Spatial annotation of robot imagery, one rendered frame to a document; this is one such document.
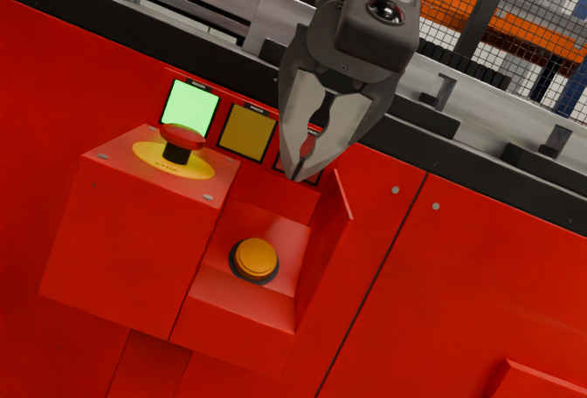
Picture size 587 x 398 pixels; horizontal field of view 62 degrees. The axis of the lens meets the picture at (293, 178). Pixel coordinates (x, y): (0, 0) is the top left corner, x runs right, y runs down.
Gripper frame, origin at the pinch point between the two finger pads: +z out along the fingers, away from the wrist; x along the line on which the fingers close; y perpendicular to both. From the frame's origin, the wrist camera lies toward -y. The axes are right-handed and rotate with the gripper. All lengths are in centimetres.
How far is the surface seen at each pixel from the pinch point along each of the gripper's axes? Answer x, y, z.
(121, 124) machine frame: 20.8, 22.1, 10.2
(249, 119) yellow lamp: 5.5, 10.0, 0.2
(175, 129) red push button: 10.5, 0.4, 0.9
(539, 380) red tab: -46, 19, 22
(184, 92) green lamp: 12.4, 10.0, 0.1
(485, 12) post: -43, 113, -30
